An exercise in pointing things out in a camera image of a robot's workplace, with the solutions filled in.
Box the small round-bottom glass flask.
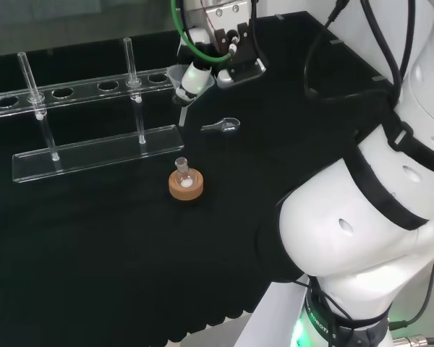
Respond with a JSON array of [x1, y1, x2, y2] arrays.
[[174, 156, 197, 189]]

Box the clear plastic funnel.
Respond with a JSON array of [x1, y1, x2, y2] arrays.
[[166, 64, 216, 128]]

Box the black cable with plug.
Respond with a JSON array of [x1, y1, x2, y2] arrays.
[[303, 0, 399, 106]]

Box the thin black cable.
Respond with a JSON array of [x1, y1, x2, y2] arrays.
[[388, 212, 434, 332]]

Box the black bench cloth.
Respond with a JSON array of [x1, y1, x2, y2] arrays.
[[0, 10, 399, 343]]

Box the clear weighing funnel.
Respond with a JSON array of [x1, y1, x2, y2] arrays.
[[200, 116, 242, 133]]

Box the silver cable connector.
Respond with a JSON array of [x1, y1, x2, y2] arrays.
[[393, 335, 434, 347]]

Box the brown cork ring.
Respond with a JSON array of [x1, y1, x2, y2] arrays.
[[168, 168, 205, 201]]

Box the green cable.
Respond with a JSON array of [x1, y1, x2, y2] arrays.
[[170, 0, 238, 62]]

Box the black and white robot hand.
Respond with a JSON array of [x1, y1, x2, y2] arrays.
[[172, 0, 268, 106]]

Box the thick black cable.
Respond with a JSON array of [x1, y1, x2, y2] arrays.
[[359, 0, 407, 95]]

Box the clear acrylic funnel stand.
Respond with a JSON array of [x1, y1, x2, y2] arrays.
[[0, 37, 186, 184]]

